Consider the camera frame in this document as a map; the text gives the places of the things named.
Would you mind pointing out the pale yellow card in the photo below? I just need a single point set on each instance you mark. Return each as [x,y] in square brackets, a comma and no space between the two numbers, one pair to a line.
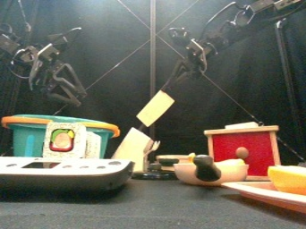
[157,108]

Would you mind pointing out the white sushi print box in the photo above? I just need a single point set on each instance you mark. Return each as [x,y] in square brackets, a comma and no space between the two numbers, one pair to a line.
[64,140]

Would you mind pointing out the teal basket with orange rim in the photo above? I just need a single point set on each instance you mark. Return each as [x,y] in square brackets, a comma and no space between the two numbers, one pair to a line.
[25,140]

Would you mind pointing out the white block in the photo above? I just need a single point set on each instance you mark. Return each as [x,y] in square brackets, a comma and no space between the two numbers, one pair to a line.
[241,125]

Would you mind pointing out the pale wooden knife block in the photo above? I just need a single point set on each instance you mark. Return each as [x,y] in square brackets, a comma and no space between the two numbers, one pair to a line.
[132,150]

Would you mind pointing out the grey flat electronic device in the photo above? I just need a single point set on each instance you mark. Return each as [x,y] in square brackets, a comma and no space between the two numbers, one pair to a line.
[68,174]

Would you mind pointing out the white toy fork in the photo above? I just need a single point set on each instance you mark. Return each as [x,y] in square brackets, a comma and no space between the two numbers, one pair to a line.
[154,146]

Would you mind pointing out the yellow toy banana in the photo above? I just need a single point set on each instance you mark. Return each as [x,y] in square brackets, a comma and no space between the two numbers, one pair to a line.
[192,157]

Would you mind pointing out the red wooden box with knob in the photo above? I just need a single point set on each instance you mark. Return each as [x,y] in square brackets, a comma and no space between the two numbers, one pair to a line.
[255,146]

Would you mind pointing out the black toy knob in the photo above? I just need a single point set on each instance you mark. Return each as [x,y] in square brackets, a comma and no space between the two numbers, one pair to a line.
[169,162]

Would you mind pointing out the cream toy food piece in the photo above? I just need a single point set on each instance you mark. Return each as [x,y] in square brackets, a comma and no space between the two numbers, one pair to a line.
[232,162]

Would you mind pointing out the black toy bottle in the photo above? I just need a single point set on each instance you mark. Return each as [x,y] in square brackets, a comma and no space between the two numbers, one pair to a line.
[207,170]

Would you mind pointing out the black round base disc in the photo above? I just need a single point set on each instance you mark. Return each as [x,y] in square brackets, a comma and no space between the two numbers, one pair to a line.
[153,176]

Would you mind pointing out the white bowl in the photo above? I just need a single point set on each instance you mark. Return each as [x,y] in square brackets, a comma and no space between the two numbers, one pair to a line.
[233,174]

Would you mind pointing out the orange toy cheese wedge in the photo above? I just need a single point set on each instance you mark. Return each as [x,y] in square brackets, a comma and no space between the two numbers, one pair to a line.
[289,179]

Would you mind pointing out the vertical metal frame pole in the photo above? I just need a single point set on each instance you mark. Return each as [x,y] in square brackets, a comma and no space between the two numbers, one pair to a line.
[153,44]

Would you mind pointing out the black side frame post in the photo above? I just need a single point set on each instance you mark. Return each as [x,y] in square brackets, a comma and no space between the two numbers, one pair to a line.
[285,74]

